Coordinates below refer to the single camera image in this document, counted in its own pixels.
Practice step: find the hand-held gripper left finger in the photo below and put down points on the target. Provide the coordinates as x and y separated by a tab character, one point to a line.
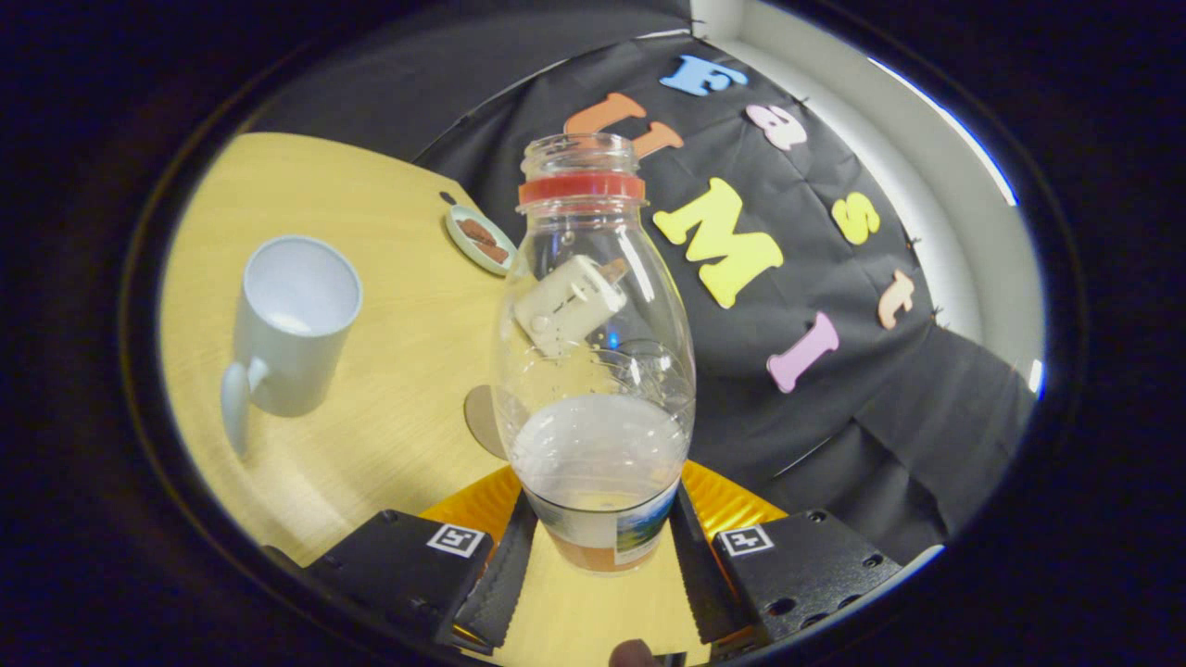
505	584

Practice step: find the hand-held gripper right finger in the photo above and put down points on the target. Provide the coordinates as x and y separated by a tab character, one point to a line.
700	584

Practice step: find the round brown coaster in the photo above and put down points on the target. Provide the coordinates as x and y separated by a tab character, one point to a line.
484	421

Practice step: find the clear plastic juice bottle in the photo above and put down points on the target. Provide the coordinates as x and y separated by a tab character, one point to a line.
593	445

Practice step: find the white cup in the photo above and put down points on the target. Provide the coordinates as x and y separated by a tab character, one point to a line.
292	343

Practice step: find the wooden table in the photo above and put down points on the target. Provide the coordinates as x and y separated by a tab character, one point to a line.
389	371

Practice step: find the white toy toaster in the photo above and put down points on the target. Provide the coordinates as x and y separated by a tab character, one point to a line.
565	306

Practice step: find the round plate with brown food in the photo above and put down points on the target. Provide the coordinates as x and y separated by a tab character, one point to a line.
480	239

